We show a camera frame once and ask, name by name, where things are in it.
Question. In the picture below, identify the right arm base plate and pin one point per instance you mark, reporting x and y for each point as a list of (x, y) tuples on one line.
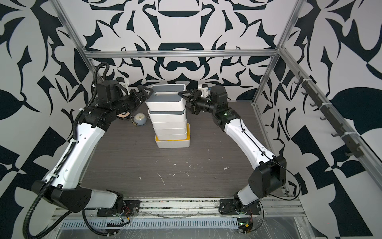
[(231, 207)]

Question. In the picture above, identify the yellow top tissue box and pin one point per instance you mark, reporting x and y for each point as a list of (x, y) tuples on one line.
[(178, 143)]

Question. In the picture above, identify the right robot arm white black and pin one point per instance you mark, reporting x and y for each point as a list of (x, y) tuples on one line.
[(269, 171)]

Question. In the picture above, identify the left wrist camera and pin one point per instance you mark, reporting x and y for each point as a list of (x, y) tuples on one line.
[(123, 84)]

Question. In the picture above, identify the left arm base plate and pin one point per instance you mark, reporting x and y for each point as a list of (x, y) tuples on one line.
[(126, 208)]

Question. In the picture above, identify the white slotted cable duct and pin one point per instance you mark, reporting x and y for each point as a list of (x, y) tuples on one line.
[(184, 223)]

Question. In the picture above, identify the black wall hook rack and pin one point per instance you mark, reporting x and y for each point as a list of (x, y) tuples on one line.
[(331, 115)]

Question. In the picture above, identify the blue round alarm clock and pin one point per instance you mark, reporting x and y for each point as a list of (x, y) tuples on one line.
[(140, 119)]

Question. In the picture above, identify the cartoon boy plush toy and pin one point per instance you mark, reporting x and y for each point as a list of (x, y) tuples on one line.
[(124, 116)]

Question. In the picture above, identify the grey top tissue box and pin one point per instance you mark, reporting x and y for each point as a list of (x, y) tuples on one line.
[(179, 116), (165, 98)]

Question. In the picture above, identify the wood top tissue box front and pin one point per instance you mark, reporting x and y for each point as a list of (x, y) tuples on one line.
[(169, 125)]

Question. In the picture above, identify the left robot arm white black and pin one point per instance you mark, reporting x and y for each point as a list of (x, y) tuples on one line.
[(61, 186)]

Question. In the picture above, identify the aluminium frame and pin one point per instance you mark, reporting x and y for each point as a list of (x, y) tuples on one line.
[(317, 50)]

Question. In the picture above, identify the wood tissue box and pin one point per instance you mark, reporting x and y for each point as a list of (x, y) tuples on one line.
[(169, 125), (172, 137), (170, 131)]

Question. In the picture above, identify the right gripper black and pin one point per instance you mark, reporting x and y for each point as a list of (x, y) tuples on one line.
[(194, 101)]

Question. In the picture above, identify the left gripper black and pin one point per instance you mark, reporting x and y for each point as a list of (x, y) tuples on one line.
[(137, 95)]

